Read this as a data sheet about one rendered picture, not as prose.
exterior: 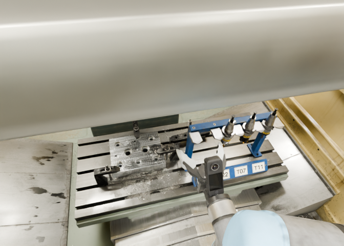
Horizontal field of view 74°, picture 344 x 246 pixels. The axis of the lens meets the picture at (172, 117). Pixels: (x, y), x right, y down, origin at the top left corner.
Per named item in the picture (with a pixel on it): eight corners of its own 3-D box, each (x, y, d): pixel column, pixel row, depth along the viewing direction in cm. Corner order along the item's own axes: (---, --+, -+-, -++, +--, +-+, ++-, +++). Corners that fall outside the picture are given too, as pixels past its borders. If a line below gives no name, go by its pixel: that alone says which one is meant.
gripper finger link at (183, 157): (170, 162, 77) (192, 179, 73) (171, 152, 72) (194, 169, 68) (176, 156, 78) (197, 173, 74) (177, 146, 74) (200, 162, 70)
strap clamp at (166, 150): (179, 159, 136) (180, 144, 125) (157, 163, 133) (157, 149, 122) (177, 155, 138) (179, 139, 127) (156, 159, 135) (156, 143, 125)
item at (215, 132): (225, 139, 109) (225, 138, 108) (214, 141, 108) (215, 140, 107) (219, 128, 113) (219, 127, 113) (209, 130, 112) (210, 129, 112)
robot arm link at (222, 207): (214, 217, 58) (243, 210, 59) (208, 200, 61) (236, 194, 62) (209, 227, 63) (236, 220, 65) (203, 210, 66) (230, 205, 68)
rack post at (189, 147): (193, 170, 131) (200, 138, 110) (185, 172, 130) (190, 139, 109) (189, 156, 138) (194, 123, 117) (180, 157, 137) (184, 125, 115)
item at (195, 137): (203, 143, 106) (203, 142, 106) (192, 145, 105) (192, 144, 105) (198, 132, 111) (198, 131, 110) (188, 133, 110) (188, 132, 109)
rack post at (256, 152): (261, 156, 140) (280, 124, 118) (254, 157, 139) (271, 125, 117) (254, 143, 146) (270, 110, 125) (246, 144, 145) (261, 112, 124)
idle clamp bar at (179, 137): (208, 138, 148) (210, 132, 143) (171, 148, 141) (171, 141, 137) (205, 133, 151) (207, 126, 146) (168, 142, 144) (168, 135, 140)
